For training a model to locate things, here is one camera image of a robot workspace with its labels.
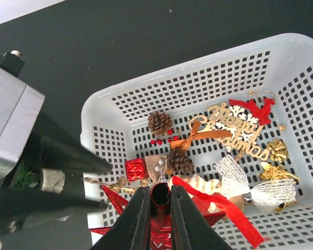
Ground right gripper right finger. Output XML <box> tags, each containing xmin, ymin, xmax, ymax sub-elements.
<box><xmin>171</xmin><ymin>185</ymin><xmax>231</xmax><ymax>250</ymax></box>

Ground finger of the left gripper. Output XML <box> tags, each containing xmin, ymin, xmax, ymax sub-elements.
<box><xmin>28</xmin><ymin>112</ymin><xmax>113</xmax><ymax>174</ymax></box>

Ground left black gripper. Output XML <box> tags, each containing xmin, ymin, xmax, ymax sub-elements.
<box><xmin>0</xmin><ymin>167</ymin><xmax>108</xmax><ymax>234</ymax></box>

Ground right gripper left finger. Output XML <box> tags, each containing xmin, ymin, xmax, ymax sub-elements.
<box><xmin>91</xmin><ymin>187</ymin><xmax>151</xmax><ymax>250</ymax></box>

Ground small green christmas tree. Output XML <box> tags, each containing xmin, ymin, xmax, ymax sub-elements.
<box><xmin>13</xmin><ymin>166</ymin><xmax>40</xmax><ymax>189</ymax></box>

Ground red glitter star topper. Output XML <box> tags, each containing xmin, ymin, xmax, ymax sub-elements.
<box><xmin>89</xmin><ymin>182</ymin><xmax>226</xmax><ymax>249</ymax></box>

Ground white perforated plastic basket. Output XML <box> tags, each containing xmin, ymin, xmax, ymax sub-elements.
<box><xmin>81</xmin><ymin>33</ymin><xmax>313</xmax><ymax>249</ymax></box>

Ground gold merry christmas sign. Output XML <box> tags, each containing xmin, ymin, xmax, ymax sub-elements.
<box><xmin>188</xmin><ymin>103</ymin><xmax>270</xmax><ymax>161</ymax></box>

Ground red ribbon bow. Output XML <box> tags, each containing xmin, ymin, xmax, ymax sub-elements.
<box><xmin>172</xmin><ymin>176</ymin><xmax>265</xmax><ymax>248</ymax></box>

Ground beige fabric sack ornament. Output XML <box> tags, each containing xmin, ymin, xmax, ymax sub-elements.
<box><xmin>186</xmin><ymin>174</ymin><xmax>245</xmax><ymax>212</ymax></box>

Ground red gift box ornament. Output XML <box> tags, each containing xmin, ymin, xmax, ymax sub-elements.
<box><xmin>125</xmin><ymin>158</ymin><xmax>148</xmax><ymax>182</ymax></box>

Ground dark pine cone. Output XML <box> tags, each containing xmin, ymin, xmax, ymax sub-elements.
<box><xmin>166</xmin><ymin>148</ymin><xmax>194</xmax><ymax>174</ymax></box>

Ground burlap bow ornament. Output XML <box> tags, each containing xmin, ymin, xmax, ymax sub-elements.
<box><xmin>145</xmin><ymin>155</ymin><xmax>167</xmax><ymax>184</ymax></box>

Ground white mesh bow bell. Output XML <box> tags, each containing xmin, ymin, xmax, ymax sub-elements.
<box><xmin>215</xmin><ymin>155</ymin><xmax>296</xmax><ymax>212</ymax></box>

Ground brown ribbon bow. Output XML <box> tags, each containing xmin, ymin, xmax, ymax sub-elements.
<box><xmin>170</xmin><ymin>121</ymin><xmax>232</xmax><ymax>154</ymax></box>

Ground red berry sprig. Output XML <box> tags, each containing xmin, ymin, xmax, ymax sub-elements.
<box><xmin>150</xmin><ymin>129</ymin><xmax>181</xmax><ymax>145</ymax></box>

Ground brown pine cone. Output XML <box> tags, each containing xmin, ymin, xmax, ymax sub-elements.
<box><xmin>148</xmin><ymin>111</ymin><xmax>173</xmax><ymax>136</ymax></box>

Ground white snowflake ornament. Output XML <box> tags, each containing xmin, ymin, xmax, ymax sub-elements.
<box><xmin>214</xmin><ymin>106</ymin><xmax>260</xmax><ymax>144</ymax></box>

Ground gold bow ornament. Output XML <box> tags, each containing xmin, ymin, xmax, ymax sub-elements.
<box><xmin>267</xmin><ymin>139</ymin><xmax>288</xmax><ymax>163</ymax></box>

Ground red glitter reindeer ornament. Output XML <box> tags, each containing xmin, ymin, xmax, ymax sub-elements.
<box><xmin>228</xmin><ymin>98</ymin><xmax>275</xmax><ymax>126</ymax></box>

